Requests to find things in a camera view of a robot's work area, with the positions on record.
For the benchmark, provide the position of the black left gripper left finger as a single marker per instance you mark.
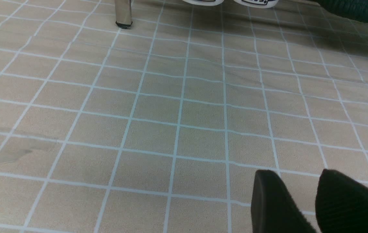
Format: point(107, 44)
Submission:
point(273, 209)

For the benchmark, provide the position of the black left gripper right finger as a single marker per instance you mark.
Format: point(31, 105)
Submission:
point(341, 204)

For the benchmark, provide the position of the stainless steel shoe rack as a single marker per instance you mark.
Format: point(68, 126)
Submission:
point(123, 13)

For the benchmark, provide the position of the black knit shoe left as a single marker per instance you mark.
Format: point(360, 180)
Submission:
point(356, 10)

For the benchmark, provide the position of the black canvas sneaker right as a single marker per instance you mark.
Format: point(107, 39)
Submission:
point(264, 4)

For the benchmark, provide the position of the black canvas sneaker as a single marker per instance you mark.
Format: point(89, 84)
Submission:
point(264, 4)
point(204, 2)

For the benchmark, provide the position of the black canvas sneaker left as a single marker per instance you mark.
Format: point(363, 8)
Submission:
point(204, 2)

